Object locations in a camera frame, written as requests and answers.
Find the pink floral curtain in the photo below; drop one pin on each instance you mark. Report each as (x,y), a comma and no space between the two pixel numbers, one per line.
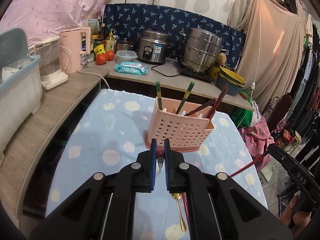
(41,19)

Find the green plastic bag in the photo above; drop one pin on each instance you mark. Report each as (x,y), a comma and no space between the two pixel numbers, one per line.
(241,117)

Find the green chopstick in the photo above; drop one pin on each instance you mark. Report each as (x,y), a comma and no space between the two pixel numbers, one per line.
(159,96)
(185,97)

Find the blue wet wipes pack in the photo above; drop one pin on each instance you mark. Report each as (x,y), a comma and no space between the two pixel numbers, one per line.
(134,68)

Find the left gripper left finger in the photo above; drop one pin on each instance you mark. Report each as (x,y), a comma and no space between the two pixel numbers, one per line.
(153,163)

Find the white glass blender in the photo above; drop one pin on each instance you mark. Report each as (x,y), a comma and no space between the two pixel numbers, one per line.
(51,74)

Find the pink perforated utensil holder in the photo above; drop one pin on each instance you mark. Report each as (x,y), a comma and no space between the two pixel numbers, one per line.
(185,133)

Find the clear food container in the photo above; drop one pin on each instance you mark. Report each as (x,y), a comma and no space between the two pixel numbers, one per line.
(125,56)

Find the white dish drainer box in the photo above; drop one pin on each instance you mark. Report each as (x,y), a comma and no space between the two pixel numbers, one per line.
(21,88)

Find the pink electric kettle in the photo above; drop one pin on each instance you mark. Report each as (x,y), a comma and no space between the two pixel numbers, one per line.
(75,43)

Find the oil bottle yellow cap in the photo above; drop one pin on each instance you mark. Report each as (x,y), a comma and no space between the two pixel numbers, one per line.
(110,41)

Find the navy patterned backsplash cloth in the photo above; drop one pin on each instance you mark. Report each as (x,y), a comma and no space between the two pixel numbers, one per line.
(129,20)

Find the stacked yellow blue bowls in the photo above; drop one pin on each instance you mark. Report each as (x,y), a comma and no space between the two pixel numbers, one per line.
(234,81)

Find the small steel lidded pot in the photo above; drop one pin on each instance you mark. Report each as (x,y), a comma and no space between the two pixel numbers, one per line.
(124,44)

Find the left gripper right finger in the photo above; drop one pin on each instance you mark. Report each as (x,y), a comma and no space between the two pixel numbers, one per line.
(166,160)

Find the stainless steel steamer pot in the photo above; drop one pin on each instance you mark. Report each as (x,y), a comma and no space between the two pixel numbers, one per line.
(201,48)

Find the silver rice cooker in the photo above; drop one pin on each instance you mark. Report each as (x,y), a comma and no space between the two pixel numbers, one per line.
(153,46)

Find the gold flower spoon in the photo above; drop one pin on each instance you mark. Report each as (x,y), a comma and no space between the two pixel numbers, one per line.
(177,197)

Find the person right hand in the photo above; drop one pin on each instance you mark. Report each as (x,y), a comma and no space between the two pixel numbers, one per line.
(300,218)

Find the beige hanging curtain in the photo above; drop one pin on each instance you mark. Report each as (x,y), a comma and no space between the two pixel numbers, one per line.
(273,47)

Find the black induction cooktop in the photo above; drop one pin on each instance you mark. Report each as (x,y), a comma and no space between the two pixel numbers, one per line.
(186,72)

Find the pink floral clothing pile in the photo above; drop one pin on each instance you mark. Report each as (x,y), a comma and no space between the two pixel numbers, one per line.
(257,138)

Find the red tomato right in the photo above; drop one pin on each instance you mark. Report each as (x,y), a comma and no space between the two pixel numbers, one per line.
(110,55)

